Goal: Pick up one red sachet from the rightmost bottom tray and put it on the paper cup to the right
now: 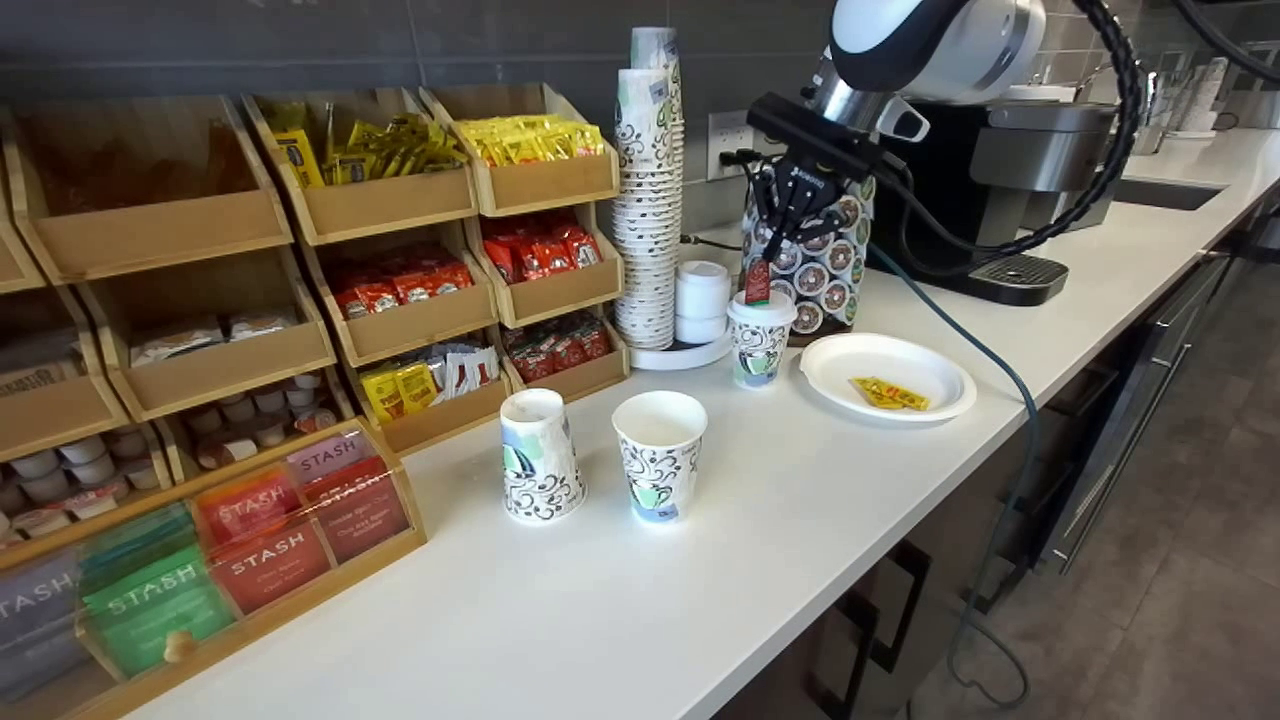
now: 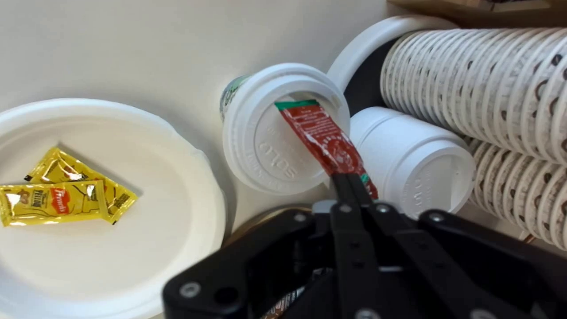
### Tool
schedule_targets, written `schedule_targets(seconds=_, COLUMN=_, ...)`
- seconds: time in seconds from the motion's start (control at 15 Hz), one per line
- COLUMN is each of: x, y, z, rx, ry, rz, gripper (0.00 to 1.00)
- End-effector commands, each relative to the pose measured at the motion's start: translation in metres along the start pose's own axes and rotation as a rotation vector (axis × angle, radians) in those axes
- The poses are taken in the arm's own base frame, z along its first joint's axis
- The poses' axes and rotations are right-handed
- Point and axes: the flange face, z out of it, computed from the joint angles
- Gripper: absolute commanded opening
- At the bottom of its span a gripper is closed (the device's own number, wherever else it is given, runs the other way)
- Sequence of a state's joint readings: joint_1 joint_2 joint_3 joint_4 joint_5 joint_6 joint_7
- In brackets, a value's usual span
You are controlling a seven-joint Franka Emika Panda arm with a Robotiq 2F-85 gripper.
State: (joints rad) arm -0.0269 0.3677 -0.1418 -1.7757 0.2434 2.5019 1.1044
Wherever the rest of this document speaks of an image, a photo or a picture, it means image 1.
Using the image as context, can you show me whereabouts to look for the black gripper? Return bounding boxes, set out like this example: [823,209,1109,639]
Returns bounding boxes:
[754,155,847,280]

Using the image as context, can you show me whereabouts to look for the small patterned paper cup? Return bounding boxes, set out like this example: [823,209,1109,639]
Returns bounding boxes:
[725,293,801,392]

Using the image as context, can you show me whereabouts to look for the bright red sachet pile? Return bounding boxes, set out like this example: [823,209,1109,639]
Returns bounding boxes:
[481,215,605,282]

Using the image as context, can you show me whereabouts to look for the dark red sachet pile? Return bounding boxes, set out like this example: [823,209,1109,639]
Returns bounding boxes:
[510,316,620,384]

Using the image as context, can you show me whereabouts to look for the upright patterned paper cup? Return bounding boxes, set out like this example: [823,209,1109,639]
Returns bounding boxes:
[609,387,712,529]

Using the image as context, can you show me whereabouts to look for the bright yellow sachet pile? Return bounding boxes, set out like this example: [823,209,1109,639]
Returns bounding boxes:
[458,113,613,168]

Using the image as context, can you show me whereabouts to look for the inverted patterned paper cup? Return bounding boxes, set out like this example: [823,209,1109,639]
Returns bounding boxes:
[497,384,584,529]

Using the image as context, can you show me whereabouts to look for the wooden tray organizer rack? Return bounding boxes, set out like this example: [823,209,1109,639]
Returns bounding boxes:
[0,80,631,551]

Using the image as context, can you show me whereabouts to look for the dark yellow sachet pile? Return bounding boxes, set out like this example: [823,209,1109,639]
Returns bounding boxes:
[274,100,471,187]

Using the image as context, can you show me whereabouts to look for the creamer cup pile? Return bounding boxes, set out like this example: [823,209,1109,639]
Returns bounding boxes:
[184,371,345,473]
[0,426,166,538]

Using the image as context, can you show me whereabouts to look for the coffee pod carousel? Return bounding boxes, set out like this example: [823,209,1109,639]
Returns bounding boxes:
[735,162,881,339]

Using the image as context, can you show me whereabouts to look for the stack of patterned cups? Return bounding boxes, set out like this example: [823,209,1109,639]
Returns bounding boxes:
[613,61,689,356]

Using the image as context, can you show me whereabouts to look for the white paper plate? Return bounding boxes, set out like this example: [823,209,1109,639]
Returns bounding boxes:
[795,327,981,426]

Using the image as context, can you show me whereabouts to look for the white plate under lids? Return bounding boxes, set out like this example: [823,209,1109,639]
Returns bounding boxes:
[627,332,740,377]

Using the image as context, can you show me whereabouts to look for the taller stack of cups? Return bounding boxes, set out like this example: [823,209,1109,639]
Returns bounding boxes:
[627,18,686,73]

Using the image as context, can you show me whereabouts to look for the black silver Keurig machine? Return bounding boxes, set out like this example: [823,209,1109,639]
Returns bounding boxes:
[874,80,1121,308]

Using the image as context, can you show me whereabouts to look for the white blue packet pile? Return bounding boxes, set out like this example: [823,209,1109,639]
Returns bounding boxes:
[427,339,503,398]

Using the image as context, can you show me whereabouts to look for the dark countertop sink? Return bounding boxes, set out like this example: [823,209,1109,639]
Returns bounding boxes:
[1111,176,1223,215]

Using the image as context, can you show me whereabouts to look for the yellow packet pile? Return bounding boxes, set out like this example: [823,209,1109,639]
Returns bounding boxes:
[361,358,444,419]

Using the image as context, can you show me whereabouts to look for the maroon Stash tea packs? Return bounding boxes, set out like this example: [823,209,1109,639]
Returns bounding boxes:
[285,426,413,564]

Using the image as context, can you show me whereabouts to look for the wooden tea box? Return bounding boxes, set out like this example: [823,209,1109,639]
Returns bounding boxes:
[0,417,434,720]

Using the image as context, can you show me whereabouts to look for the red Stash tea packs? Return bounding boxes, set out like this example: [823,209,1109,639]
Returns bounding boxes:
[197,467,331,613]

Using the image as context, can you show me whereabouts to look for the green Stash tea packs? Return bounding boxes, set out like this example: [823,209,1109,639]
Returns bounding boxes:
[75,506,246,681]

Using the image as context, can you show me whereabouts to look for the grey Stash tea packs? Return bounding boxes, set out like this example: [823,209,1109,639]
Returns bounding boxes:
[0,546,103,709]

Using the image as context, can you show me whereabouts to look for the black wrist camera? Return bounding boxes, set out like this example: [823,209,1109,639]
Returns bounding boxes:
[744,86,881,176]

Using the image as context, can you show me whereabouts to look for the white wall outlet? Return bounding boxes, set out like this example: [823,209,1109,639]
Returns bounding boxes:
[703,108,760,182]

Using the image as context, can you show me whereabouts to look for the teal cable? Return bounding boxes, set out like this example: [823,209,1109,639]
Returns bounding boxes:
[864,237,1046,711]

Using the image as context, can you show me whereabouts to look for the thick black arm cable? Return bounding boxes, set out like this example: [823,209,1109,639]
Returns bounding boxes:
[864,0,1280,272]

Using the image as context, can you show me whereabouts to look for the black cabinet handle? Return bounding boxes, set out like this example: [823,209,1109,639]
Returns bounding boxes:
[807,588,888,720]
[877,535,937,670]

